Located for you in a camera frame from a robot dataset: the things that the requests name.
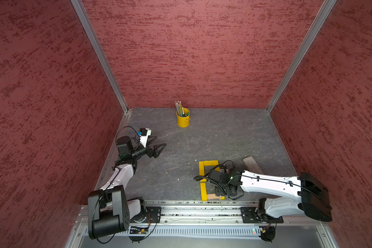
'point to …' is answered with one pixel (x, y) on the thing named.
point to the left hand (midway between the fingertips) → (160, 143)
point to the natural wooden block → (220, 197)
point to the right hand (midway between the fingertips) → (221, 195)
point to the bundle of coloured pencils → (180, 110)
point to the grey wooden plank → (251, 165)
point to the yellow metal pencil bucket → (183, 121)
